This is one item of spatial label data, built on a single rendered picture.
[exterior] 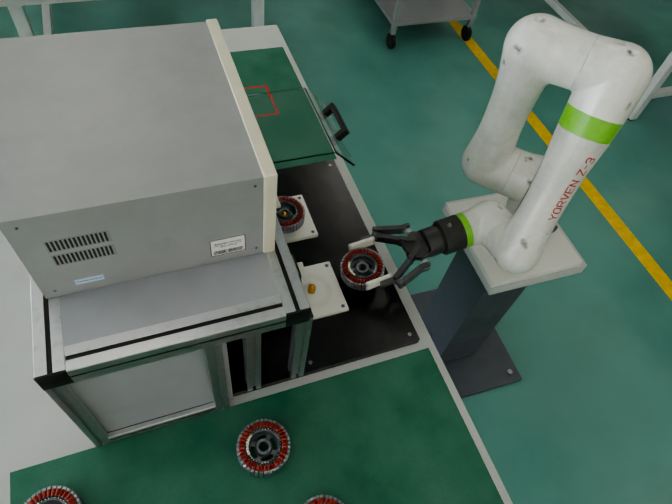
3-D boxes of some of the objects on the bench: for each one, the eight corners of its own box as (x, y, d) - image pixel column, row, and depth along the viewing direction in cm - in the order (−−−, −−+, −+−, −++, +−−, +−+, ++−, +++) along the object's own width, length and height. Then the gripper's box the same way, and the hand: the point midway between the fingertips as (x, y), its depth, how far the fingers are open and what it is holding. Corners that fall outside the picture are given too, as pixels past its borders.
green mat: (282, 47, 196) (282, 46, 196) (336, 159, 165) (337, 158, 165) (5, 75, 169) (5, 74, 169) (7, 215, 138) (6, 214, 138)
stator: (291, 424, 115) (292, 419, 112) (287, 478, 108) (288, 474, 105) (240, 422, 114) (239, 416, 111) (233, 476, 107) (232, 472, 104)
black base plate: (333, 164, 163) (334, 159, 161) (417, 342, 130) (420, 338, 128) (181, 190, 150) (180, 185, 148) (232, 397, 117) (232, 393, 115)
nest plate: (328, 263, 138) (329, 260, 137) (348, 310, 131) (349, 308, 130) (274, 276, 134) (274, 273, 133) (291, 325, 126) (291, 323, 125)
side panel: (226, 394, 117) (217, 329, 91) (229, 407, 115) (220, 344, 89) (94, 433, 109) (42, 373, 83) (96, 447, 107) (43, 390, 81)
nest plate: (301, 197, 151) (301, 194, 150) (317, 236, 143) (318, 234, 142) (251, 206, 147) (251, 203, 146) (265, 248, 139) (265, 245, 138)
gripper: (457, 283, 130) (374, 313, 127) (418, 213, 142) (341, 239, 139) (461, 268, 123) (374, 299, 121) (420, 196, 135) (340, 223, 133)
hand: (364, 264), depth 130 cm, fingers closed on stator, 11 cm apart
